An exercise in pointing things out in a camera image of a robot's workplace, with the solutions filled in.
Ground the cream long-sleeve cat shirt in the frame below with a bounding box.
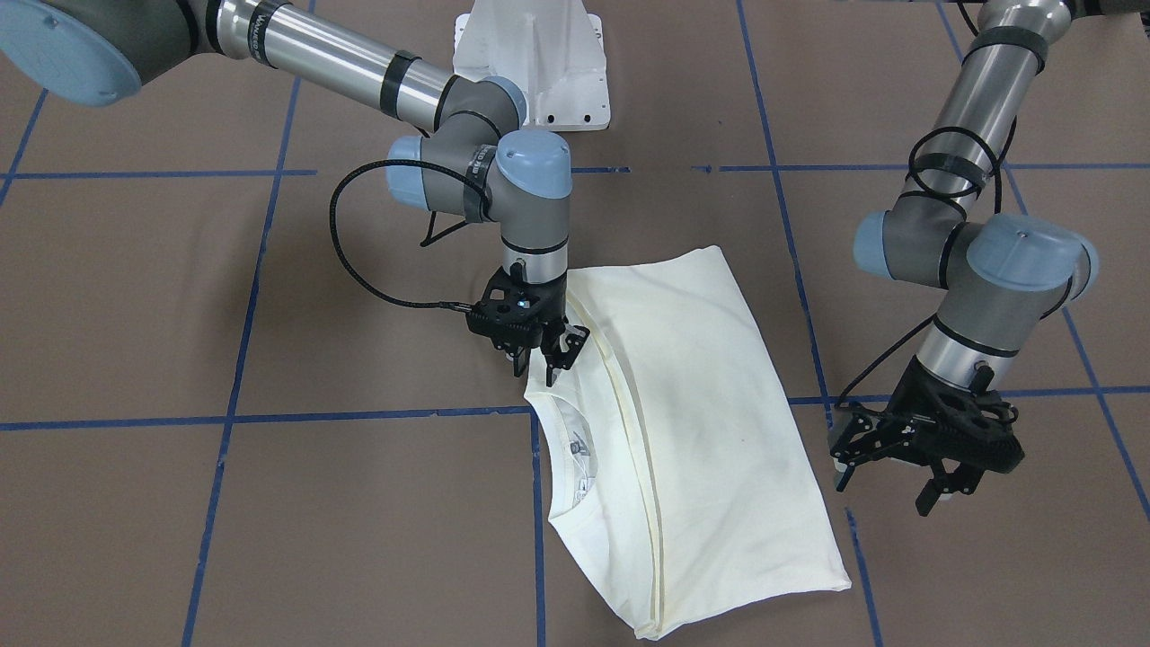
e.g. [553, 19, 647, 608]
[526, 246, 852, 640]

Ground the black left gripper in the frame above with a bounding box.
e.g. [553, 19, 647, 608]
[828, 359, 1024, 517]

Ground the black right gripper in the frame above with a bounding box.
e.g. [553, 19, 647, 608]
[465, 269, 590, 386]

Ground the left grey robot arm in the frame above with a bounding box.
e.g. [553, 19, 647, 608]
[828, 1, 1101, 516]

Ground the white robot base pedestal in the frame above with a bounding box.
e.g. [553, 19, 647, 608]
[453, 1, 612, 132]

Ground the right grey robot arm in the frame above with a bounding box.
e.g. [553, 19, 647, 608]
[3, 1, 590, 386]

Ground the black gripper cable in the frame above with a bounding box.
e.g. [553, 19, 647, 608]
[329, 157, 491, 314]

